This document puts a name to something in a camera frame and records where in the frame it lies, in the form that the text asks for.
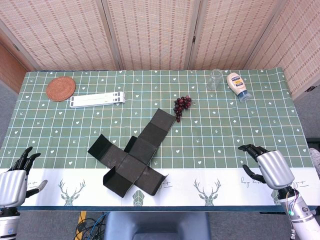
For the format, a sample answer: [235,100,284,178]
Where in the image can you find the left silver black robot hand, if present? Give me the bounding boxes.
[0,146,48,208]

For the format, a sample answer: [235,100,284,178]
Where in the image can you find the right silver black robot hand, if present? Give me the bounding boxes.
[237,143,295,190]

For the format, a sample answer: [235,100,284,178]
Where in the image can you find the black cardboard box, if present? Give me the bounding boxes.
[87,107,176,198]

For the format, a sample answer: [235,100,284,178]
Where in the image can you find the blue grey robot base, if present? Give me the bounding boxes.
[103,211,212,240]

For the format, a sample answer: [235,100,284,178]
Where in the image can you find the white folding stand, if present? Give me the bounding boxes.
[69,91,126,109]

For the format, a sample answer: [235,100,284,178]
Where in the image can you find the grey fabric object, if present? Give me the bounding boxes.
[309,147,320,180]

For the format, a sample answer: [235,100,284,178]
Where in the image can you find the green checked deer tablecloth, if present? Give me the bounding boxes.
[0,67,317,208]

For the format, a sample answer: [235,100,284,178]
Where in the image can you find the yellow floor strip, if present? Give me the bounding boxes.
[77,211,88,226]

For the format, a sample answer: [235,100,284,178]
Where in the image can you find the mayonnaise squeeze bottle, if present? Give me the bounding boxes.
[226,71,252,103]

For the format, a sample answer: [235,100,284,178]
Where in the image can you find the clear empty jar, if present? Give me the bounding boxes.
[205,69,223,91]

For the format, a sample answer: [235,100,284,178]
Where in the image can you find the round woven brown coaster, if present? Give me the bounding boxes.
[45,76,77,102]

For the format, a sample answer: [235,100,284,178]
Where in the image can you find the dark red grape bunch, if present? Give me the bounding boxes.
[173,95,193,123]

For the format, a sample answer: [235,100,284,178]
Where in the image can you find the brown wooden door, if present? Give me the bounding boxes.
[0,42,36,93]

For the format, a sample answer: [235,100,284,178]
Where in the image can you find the woven folding screen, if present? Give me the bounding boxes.
[0,0,320,101]

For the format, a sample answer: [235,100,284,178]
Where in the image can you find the tangled floor cables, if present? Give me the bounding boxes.
[76,211,111,240]

